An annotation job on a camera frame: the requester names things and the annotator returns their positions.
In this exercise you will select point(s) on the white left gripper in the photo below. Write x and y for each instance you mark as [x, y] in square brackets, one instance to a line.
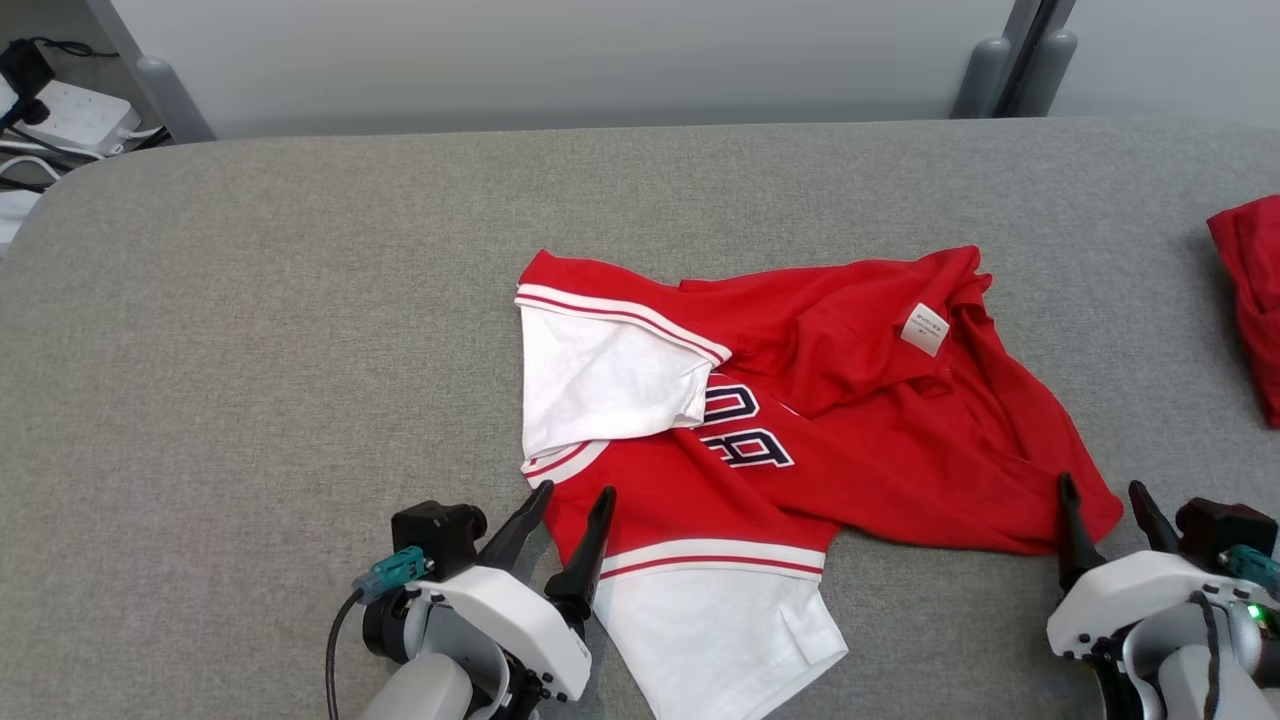
[520, 620]

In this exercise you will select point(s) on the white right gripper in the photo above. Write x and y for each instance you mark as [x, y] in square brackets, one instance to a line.
[1130, 590]

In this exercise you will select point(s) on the red jersey with white sleeves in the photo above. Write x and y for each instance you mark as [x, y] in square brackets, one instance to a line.
[880, 450]

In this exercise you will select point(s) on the red shorts with white stripe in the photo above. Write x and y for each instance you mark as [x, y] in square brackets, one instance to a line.
[1255, 300]

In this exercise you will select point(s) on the white power strip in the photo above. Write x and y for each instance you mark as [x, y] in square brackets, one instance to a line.
[80, 115]

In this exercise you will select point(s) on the black plug adapter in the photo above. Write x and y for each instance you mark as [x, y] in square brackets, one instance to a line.
[25, 70]

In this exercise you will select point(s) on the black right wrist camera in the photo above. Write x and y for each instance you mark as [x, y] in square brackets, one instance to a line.
[1220, 525]

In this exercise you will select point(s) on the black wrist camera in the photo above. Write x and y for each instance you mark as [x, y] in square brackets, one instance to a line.
[1220, 525]
[435, 535]

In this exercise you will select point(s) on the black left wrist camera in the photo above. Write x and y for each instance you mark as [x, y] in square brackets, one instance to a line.
[435, 535]

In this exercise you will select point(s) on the grey partition frame post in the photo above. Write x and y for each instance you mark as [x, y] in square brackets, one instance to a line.
[1055, 70]
[175, 100]
[980, 80]

